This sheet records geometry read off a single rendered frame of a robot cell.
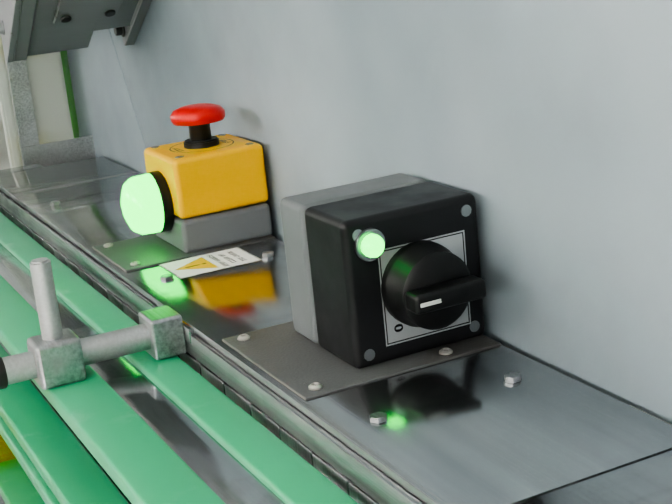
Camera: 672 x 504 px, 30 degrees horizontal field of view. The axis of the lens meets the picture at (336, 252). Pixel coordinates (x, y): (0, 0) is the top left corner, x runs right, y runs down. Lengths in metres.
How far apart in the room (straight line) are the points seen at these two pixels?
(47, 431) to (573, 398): 0.41
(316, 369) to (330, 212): 0.08
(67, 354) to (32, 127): 0.66
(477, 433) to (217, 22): 0.49
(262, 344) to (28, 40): 0.50
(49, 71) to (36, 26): 0.27
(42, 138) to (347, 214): 0.77
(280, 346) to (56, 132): 0.72
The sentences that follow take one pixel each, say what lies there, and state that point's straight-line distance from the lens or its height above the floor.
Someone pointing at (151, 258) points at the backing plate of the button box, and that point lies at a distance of 0.90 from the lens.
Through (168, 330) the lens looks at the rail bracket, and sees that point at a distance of 0.75.
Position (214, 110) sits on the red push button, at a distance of 0.91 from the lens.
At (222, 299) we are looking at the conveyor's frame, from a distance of 0.79.
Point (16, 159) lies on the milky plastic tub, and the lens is 1.37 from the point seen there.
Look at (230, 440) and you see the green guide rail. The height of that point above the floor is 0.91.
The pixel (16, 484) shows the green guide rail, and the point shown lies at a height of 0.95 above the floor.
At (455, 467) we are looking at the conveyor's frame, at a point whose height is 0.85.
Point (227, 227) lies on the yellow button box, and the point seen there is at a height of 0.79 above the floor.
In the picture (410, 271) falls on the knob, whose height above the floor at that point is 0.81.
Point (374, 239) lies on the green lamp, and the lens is 0.63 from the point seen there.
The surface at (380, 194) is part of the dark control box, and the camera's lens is 0.67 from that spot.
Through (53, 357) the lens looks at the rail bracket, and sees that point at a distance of 0.73.
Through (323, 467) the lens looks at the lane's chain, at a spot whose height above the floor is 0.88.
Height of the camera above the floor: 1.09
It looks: 24 degrees down
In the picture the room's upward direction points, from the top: 103 degrees counter-clockwise
